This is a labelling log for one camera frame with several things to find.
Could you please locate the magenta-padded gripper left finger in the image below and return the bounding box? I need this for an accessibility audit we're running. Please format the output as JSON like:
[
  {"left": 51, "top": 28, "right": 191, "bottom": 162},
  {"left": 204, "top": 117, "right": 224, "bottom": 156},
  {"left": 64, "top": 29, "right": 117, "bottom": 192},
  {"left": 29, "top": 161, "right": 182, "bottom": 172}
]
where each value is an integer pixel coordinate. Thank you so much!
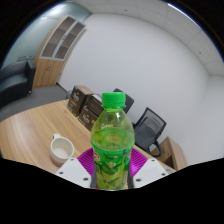
[{"left": 55, "top": 147, "right": 99, "bottom": 189}]

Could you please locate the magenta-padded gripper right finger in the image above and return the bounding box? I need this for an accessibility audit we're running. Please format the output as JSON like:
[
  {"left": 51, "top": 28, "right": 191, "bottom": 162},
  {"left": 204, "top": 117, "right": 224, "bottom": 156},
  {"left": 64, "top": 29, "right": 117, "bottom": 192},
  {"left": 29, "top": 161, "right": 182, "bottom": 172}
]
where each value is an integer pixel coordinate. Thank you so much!
[{"left": 128, "top": 147, "right": 170, "bottom": 189}]

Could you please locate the green tea bottle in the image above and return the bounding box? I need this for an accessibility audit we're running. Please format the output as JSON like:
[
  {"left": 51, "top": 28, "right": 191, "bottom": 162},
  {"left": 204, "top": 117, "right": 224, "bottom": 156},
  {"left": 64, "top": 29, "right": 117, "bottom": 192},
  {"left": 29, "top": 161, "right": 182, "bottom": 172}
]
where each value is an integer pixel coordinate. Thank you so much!
[{"left": 90, "top": 91, "right": 136, "bottom": 192}]

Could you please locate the white and pink ribbed mug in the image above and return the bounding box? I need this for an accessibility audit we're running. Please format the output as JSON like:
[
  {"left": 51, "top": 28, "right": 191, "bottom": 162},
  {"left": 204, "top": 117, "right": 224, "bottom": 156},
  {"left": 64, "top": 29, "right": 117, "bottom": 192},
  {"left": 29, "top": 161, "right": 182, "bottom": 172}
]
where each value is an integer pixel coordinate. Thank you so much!
[{"left": 49, "top": 133, "right": 76, "bottom": 168}]

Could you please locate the wooden side desk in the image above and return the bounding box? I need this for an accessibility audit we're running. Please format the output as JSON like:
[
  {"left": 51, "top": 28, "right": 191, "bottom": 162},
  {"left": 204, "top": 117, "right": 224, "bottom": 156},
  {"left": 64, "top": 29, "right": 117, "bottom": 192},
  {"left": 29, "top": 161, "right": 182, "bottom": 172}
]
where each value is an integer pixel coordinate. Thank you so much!
[{"left": 149, "top": 136, "right": 189, "bottom": 172}]

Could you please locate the black mesh office chair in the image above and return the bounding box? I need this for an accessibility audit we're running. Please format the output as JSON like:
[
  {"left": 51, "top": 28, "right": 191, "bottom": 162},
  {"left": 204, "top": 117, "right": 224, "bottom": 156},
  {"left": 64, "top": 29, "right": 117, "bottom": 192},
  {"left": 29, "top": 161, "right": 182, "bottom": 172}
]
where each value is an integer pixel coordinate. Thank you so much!
[{"left": 133, "top": 106, "right": 167, "bottom": 158}]

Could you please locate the black flat carton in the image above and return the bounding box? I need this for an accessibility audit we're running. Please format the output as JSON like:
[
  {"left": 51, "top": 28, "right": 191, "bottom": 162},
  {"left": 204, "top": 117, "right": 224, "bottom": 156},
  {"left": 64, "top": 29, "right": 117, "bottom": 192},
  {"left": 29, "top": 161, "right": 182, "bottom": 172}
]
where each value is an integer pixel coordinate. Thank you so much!
[{"left": 87, "top": 93, "right": 104, "bottom": 118}]

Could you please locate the upright dark brown carton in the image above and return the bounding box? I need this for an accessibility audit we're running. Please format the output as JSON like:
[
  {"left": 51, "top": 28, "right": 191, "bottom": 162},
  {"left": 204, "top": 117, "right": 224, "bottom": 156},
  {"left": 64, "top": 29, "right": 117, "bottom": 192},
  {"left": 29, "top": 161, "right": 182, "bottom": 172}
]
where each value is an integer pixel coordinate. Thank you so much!
[{"left": 66, "top": 85, "right": 95, "bottom": 117}]

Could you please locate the black padded office chair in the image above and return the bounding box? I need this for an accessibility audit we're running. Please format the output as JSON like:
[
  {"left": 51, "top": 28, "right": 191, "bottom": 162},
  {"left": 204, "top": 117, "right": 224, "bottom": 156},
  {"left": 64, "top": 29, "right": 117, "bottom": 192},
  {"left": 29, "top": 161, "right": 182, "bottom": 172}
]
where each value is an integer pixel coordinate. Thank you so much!
[{"left": 112, "top": 87, "right": 135, "bottom": 114}]

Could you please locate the wooden glass-door shelf unit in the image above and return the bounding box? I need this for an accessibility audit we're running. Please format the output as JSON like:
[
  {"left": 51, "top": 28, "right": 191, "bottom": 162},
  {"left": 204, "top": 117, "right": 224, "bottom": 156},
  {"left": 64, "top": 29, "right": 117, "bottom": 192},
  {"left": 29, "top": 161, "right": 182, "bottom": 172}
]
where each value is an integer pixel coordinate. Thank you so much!
[{"left": 32, "top": 14, "right": 88, "bottom": 89}]

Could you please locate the black leather sofa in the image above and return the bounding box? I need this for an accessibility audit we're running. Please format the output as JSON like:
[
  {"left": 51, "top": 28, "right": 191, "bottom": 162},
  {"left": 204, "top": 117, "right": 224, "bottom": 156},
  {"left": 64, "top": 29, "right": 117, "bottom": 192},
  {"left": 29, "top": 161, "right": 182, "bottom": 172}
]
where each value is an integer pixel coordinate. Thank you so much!
[{"left": 0, "top": 59, "right": 37, "bottom": 109}]

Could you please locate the rectangular ceiling light panel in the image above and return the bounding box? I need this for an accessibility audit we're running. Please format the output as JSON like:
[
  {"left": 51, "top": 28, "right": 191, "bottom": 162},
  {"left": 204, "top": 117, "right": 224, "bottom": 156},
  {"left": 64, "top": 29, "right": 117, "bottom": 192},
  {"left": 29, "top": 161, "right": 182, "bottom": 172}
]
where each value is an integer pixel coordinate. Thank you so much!
[{"left": 166, "top": 2, "right": 201, "bottom": 26}]

